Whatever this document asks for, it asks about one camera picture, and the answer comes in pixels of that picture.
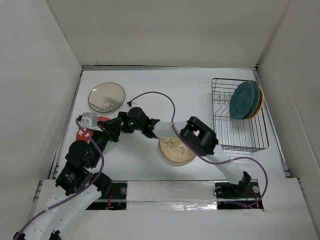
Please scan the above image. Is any dark wire dish rack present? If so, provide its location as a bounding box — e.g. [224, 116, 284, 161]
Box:
[211, 77, 269, 153]

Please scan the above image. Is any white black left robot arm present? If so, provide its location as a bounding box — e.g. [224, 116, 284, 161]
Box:
[13, 113, 123, 240]

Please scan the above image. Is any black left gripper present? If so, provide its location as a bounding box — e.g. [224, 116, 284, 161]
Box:
[90, 116, 123, 167]

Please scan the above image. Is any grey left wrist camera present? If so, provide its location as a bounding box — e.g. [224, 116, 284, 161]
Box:
[78, 112, 98, 129]

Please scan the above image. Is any beige plate with bird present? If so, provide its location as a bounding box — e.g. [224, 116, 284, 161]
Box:
[159, 137, 196, 164]

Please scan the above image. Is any red patterned plate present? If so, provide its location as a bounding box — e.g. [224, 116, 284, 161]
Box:
[76, 116, 110, 144]

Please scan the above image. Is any dark teal scalloped plate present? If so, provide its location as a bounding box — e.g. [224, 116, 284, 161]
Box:
[229, 81, 258, 120]

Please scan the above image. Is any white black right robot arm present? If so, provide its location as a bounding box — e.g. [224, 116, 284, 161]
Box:
[118, 107, 252, 197]

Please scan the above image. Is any orange woven wicker plate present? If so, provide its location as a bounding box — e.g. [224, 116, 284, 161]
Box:
[249, 87, 265, 119]

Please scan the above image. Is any cream plate with tree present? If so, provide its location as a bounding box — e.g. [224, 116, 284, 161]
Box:
[88, 82, 126, 113]

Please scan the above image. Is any light blue flower plate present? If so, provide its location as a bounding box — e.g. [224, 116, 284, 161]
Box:
[245, 83, 261, 119]

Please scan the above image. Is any metal base rail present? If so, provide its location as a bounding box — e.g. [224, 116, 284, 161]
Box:
[88, 180, 264, 211]

